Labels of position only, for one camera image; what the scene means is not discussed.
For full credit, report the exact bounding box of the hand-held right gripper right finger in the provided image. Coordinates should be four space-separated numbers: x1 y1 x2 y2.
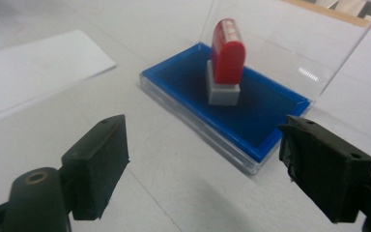
277 114 371 224

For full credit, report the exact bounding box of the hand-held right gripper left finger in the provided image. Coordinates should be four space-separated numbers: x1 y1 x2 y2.
60 114 130 221

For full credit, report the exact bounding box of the blue ink pad clear lid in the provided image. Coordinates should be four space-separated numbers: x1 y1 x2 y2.
138 0 371 176

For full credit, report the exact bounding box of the red stamp with grey base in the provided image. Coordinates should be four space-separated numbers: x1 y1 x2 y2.
205 17 246 107

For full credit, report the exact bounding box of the large white table cover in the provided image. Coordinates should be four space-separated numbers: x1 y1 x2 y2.
0 0 371 232

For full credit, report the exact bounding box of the small white paper sheet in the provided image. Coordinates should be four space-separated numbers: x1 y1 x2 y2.
0 29 117 122

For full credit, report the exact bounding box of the wooden table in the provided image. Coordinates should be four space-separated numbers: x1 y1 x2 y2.
281 0 371 36

